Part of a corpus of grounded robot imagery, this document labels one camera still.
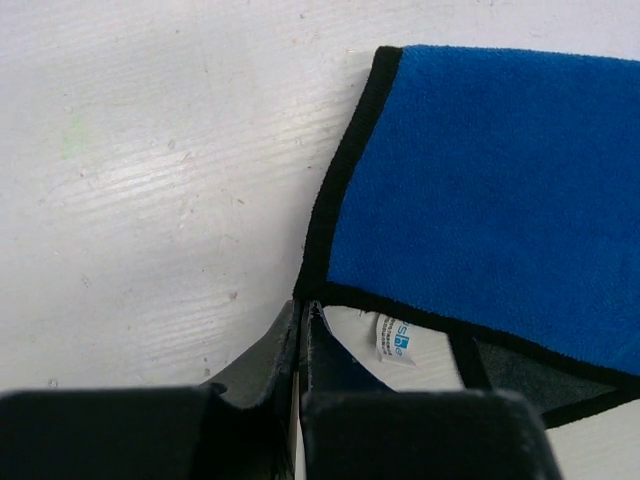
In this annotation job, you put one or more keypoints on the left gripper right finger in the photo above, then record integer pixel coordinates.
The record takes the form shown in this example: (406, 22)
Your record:
(356, 427)

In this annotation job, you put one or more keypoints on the blue towel black trim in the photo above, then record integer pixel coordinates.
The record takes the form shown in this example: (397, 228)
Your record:
(493, 195)

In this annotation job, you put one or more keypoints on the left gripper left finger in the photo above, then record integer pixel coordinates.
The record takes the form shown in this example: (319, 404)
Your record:
(235, 425)

